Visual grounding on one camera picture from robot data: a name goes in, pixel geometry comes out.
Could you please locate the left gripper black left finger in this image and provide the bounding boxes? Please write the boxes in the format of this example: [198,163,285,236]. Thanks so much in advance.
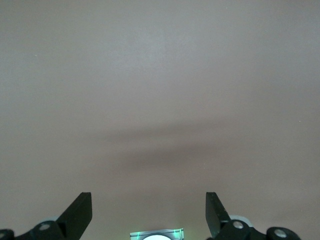
[23,191,93,240]

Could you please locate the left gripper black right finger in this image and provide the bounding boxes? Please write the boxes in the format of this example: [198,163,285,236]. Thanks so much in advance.
[205,191,266,240]

